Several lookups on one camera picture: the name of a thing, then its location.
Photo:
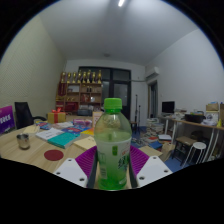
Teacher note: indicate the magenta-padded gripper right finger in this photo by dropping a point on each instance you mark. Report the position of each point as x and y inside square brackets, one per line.
[154, 170]

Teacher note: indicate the white printed booklet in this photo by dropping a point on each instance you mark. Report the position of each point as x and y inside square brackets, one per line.
[49, 133]

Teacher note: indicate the black tripod stand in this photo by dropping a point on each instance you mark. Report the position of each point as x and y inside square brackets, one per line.
[136, 110]

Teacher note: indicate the black swivel office chair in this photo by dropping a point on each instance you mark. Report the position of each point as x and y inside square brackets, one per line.
[23, 115]

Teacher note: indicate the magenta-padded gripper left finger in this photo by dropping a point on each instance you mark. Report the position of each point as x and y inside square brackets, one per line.
[68, 170]

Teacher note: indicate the stack of books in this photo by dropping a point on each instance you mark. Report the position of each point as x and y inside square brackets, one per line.
[155, 126]

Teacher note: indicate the long ceiling light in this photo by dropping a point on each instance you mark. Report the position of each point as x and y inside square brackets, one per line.
[121, 3]

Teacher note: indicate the small metal cup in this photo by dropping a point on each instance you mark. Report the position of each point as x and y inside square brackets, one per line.
[23, 141]

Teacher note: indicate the orange red book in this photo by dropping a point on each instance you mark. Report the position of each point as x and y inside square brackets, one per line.
[88, 132]

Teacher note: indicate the purple sign board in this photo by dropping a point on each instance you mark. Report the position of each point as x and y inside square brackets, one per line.
[6, 119]

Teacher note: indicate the blue colourful book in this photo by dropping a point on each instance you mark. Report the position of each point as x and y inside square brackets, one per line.
[75, 129]

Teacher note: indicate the long cluttered side desk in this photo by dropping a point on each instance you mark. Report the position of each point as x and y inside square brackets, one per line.
[200, 125]

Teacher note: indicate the black box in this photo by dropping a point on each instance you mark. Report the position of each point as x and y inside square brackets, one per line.
[194, 118]

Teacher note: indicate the green drink bottle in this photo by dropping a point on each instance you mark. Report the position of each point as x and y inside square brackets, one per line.
[112, 156]

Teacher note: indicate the small standing framed card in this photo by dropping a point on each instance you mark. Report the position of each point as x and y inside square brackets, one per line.
[97, 118]

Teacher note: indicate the dark wooden stool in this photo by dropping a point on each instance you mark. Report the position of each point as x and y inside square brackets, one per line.
[183, 140]

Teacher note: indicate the dark glass double door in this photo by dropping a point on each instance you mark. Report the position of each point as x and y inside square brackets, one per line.
[120, 90]

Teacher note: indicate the flat round red coaster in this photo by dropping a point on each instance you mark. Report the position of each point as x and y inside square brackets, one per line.
[53, 155]

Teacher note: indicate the pale yellow book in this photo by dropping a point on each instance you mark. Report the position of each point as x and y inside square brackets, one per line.
[86, 143]
[31, 129]

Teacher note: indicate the white wall air conditioner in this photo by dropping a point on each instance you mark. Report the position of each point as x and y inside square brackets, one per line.
[152, 73]

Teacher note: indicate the wooden shelf unit with trophies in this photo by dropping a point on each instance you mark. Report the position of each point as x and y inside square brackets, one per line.
[78, 95]

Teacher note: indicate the white round stool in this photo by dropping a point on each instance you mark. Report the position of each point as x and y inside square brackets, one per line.
[199, 146]

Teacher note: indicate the black computer monitor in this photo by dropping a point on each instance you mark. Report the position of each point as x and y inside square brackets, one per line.
[168, 107]

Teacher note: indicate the yellow gift box red ribbon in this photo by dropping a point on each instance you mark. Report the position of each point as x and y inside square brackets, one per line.
[56, 117]

